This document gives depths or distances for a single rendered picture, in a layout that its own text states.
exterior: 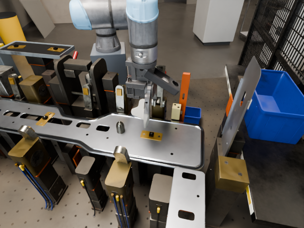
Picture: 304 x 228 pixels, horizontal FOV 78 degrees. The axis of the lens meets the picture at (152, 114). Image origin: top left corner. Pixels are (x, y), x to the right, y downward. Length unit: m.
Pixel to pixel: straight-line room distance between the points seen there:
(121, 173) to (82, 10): 0.46
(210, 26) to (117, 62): 3.42
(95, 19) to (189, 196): 0.56
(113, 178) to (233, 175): 0.34
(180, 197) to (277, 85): 0.67
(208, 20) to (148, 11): 3.90
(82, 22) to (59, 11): 5.99
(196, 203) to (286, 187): 0.27
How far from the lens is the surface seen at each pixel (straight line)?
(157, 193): 0.62
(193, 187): 0.62
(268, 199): 0.64
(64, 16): 6.57
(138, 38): 0.49
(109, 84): 0.87
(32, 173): 0.81
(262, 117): 0.71
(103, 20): 0.58
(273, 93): 1.04
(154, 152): 0.68
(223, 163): 0.62
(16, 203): 1.10
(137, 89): 0.57
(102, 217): 0.92
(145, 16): 0.48
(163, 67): 0.72
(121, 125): 0.72
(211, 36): 4.49
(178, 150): 0.69
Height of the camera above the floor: 1.54
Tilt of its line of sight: 41 degrees down
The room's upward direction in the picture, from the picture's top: straight up
